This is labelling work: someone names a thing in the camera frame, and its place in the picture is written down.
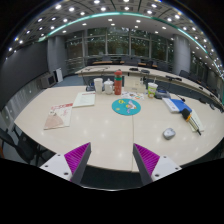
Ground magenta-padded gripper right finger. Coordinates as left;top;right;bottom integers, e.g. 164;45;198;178
132;142;183;187

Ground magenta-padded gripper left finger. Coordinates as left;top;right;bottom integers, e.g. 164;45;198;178
39;142;92;186

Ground silver grey computer mouse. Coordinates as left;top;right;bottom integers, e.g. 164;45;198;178
162;127;177;141

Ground round teal printed mouse pad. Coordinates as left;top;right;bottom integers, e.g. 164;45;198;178
111;98;142;117

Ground pink and white booklet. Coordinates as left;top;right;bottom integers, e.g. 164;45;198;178
43;102;74;131

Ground white paper booklet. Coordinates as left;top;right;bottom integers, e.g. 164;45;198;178
72;91;97;109

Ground blue and white book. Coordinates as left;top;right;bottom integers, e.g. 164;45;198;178
161;97;193;114

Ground white notebook with dark spine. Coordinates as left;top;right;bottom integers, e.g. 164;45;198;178
186;109;206;133

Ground colourful sticker sheet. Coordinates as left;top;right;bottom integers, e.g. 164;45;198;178
121;91;146;101

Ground black desk microphone console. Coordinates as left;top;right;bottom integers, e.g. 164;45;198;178
154;88;172;100

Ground green printed paper cup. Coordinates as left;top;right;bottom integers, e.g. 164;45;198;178
147;82;159;99

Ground white lidded jar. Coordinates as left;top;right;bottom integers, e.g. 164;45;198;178
103;78;115;96

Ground red bottle with green band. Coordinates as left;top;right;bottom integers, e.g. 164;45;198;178
113;69;124;96

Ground long curved beige desk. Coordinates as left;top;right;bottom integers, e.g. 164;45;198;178
74;64;224;104

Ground dark office chairs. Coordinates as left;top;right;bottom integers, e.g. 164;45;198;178
85;55;224;101

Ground ceiling lights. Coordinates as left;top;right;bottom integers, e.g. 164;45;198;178
6;0;224;73

